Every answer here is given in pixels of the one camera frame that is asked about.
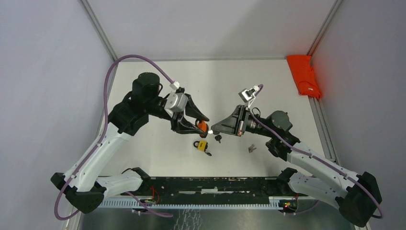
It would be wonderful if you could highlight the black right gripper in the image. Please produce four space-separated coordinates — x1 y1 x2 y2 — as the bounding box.
211 104 275 138

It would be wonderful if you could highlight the orange padlock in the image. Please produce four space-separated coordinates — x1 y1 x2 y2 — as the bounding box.
195 119 209 138

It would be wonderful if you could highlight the black head key bunch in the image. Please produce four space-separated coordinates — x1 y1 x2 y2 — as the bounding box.
209 130 222 143

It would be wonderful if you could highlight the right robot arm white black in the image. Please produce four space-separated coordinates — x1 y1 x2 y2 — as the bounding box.
211 105 383 227

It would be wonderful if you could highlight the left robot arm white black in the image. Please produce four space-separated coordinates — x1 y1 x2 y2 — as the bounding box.
51 72 209 214

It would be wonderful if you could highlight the silver key bunch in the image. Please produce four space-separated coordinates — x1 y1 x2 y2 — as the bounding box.
248 144 257 153

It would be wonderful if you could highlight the yellow padlock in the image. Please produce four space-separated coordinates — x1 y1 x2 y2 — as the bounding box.
193 140 212 156

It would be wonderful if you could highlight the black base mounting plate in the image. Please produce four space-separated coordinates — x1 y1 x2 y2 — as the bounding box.
131 177 296 205

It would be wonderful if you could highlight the orange folded cloth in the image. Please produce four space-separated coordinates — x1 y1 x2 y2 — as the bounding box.
286 55 323 99

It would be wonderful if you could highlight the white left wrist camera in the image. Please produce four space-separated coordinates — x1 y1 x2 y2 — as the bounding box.
164 81 188 118

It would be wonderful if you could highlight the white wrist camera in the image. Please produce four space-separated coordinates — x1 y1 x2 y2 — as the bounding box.
164 81 188 118
238 84 263 108

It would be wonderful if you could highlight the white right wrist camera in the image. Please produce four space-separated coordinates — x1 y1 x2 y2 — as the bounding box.
238 84 263 108

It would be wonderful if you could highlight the slotted cable duct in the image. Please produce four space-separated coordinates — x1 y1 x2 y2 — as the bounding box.
83 198 283 210

